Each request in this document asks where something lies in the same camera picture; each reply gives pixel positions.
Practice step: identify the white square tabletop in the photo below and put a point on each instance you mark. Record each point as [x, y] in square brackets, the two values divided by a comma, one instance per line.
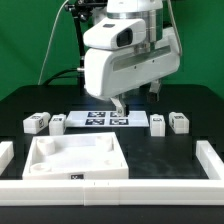
[76, 156]

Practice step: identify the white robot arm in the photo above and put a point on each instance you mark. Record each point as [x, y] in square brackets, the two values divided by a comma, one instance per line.
[151, 11]

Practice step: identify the white U-shaped fence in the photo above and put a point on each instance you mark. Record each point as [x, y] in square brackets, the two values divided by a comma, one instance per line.
[111, 192]

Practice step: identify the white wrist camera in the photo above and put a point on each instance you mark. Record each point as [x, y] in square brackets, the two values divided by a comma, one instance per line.
[112, 34]

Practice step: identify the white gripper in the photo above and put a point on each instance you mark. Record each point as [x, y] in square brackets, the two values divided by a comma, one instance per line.
[110, 73]

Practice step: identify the white marker sheet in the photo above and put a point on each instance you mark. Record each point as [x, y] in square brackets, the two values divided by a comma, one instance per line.
[106, 119]

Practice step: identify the black camera stand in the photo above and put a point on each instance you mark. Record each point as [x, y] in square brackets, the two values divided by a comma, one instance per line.
[81, 10]

